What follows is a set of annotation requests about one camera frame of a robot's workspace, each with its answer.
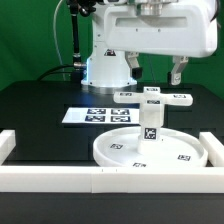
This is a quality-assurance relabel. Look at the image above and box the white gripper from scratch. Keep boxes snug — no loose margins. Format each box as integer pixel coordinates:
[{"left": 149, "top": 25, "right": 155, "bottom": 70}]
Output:
[{"left": 104, "top": 3, "right": 217, "bottom": 86}]

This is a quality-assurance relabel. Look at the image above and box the white cross-shaped table base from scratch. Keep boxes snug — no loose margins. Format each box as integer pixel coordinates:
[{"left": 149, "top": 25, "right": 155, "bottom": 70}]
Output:
[{"left": 113, "top": 87, "right": 193, "bottom": 106}]

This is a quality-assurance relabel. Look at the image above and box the white round table top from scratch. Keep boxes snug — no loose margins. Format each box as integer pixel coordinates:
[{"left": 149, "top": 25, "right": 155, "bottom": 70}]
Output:
[{"left": 93, "top": 126, "right": 208, "bottom": 168}]

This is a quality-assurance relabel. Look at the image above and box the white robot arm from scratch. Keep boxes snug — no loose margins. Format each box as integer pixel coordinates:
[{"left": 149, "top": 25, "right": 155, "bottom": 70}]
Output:
[{"left": 79, "top": 0, "right": 220, "bottom": 94}]

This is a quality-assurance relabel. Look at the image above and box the white marker sheet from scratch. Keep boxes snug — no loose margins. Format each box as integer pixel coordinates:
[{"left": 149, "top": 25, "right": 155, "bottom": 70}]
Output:
[{"left": 62, "top": 107, "right": 139, "bottom": 124}]

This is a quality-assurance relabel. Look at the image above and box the white right fence bar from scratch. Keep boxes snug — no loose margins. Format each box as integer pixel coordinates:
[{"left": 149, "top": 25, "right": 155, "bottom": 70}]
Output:
[{"left": 199, "top": 132, "right": 224, "bottom": 167}]

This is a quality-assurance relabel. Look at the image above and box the white fence bar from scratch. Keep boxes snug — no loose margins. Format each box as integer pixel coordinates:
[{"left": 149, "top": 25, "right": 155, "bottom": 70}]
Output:
[
  {"left": 199, "top": 132, "right": 224, "bottom": 167},
  {"left": 0, "top": 130, "right": 16, "bottom": 166},
  {"left": 0, "top": 166, "right": 224, "bottom": 193}
]

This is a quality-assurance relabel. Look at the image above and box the white front fence bar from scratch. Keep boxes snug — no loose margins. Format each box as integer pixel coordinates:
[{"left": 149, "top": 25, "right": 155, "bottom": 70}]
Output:
[{"left": 0, "top": 166, "right": 224, "bottom": 193}]

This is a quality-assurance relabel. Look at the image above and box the white left fence bar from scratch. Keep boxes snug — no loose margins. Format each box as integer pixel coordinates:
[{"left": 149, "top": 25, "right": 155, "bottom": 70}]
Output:
[{"left": 0, "top": 130, "right": 16, "bottom": 166}]

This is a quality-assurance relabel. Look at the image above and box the black camera pole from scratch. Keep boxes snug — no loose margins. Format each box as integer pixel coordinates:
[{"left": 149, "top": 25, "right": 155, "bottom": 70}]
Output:
[{"left": 66, "top": 0, "right": 96, "bottom": 68}]

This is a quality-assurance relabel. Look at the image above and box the black cable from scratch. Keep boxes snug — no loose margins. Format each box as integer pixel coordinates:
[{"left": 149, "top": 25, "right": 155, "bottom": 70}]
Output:
[{"left": 35, "top": 64, "right": 84, "bottom": 82}]

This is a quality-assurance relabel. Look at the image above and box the grey cable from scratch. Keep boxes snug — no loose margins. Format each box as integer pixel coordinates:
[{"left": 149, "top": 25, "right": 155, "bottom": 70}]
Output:
[{"left": 52, "top": 0, "right": 68, "bottom": 81}]

